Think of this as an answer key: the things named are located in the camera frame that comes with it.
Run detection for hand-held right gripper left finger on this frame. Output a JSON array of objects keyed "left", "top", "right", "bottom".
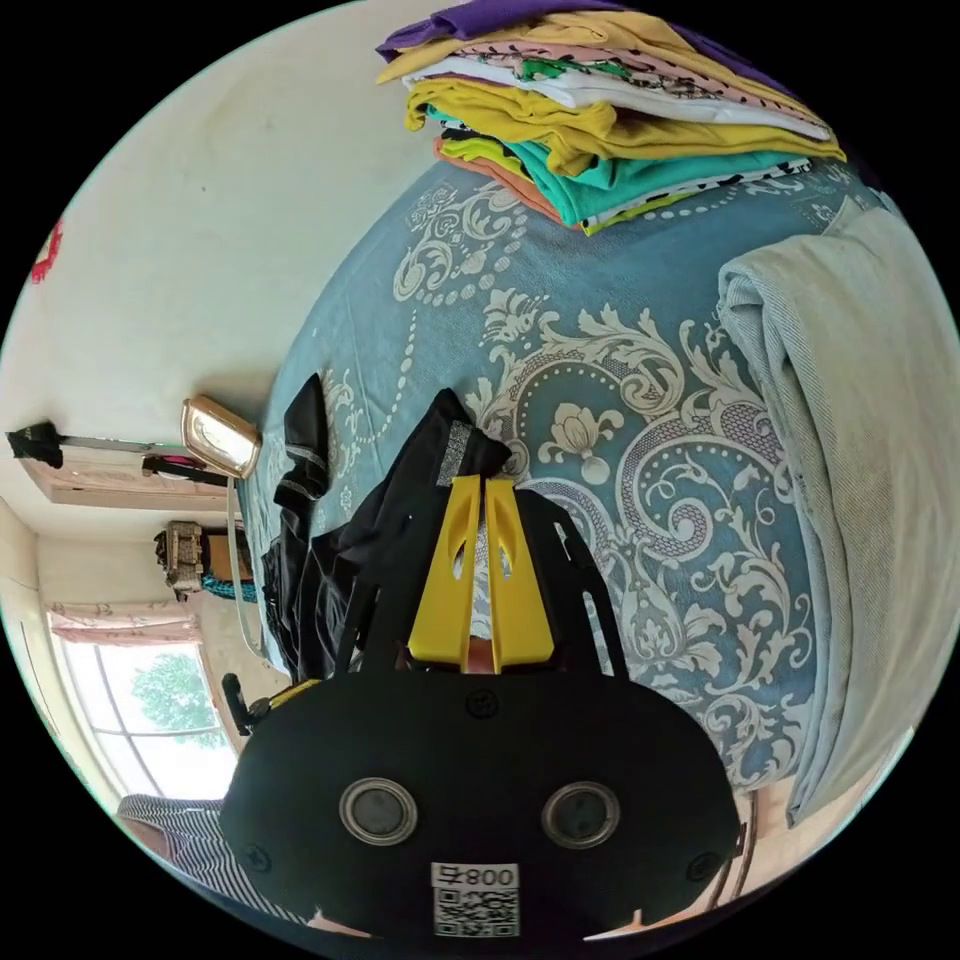
[{"left": 407, "top": 474, "right": 480, "bottom": 667}]

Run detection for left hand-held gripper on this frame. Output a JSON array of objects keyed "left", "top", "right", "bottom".
[{"left": 221, "top": 672, "right": 320, "bottom": 740}]

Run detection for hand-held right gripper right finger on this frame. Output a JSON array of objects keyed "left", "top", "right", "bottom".
[{"left": 485, "top": 479, "right": 558, "bottom": 675}]

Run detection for black pants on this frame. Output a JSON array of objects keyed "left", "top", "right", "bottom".
[{"left": 260, "top": 371, "right": 528, "bottom": 680}]

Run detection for pale denim pants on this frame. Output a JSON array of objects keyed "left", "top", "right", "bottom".
[{"left": 716, "top": 206, "right": 955, "bottom": 828}]

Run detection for person's right hand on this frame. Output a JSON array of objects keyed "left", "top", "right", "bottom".
[{"left": 313, "top": 903, "right": 680, "bottom": 943}]

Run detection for window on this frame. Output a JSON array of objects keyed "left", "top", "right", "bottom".
[{"left": 50, "top": 637, "right": 241, "bottom": 798}]

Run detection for shelf with boxes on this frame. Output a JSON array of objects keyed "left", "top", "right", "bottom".
[{"left": 153, "top": 518, "right": 258, "bottom": 606}]

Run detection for person's body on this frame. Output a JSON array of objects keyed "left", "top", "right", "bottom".
[{"left": 116, "top": 793, "right": 320, "bottom": 925}]

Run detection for pink curtain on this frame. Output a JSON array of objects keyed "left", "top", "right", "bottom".
[{"left": 44, "top": 599, "right": 205, "bottom": 648}]

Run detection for gold-framed mirror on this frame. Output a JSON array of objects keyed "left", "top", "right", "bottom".
[{"left": 179, "top": 395, "right": 264, "bottom": 481}]

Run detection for bed with blue patterned sheet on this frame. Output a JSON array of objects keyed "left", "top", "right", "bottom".
[{"left": 236, "top": 153, "right": 901, "bottom": 796}]

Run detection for pile of clothes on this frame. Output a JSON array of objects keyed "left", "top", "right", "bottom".
[{"left": 374, "top": 2, "right": 849, "bottom": 238}]

